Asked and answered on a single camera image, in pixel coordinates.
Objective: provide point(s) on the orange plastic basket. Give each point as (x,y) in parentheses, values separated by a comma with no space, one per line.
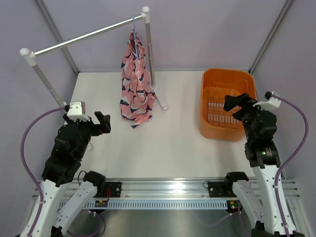
(218,86)

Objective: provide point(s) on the black left mount plate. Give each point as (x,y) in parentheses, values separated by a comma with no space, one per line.
(111,189)

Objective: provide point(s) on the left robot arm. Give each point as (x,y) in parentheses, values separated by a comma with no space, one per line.
(47,218)

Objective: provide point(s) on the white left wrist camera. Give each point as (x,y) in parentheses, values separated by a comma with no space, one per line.
(76,111)

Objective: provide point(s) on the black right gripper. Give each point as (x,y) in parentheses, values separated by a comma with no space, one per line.
(244,100)

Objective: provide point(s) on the black right mount plate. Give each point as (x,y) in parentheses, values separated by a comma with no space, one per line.
(217,189)

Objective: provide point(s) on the white and silver clothes rack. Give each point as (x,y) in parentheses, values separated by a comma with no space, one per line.
(145,15)

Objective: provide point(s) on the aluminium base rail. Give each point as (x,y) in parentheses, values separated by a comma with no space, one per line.
(178,188)

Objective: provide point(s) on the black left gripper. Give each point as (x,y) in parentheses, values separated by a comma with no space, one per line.
(103,120)

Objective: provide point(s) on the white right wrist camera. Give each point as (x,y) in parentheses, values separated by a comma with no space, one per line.
(270,102)

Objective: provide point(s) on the white slotted cable duct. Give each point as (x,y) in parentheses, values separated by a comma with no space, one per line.
(158,205)

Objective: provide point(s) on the pink patterned shorts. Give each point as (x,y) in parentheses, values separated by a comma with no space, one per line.
(137,98)

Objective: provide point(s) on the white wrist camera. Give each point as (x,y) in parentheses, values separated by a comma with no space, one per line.
(270,102)
(76,111)

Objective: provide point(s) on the black mount plate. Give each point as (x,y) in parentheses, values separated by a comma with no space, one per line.
(111,189)
(217,189)

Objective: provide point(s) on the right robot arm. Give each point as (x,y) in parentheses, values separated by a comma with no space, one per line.
(268,215)

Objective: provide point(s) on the light blue wire hanger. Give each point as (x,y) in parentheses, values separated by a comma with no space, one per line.
(135,41)

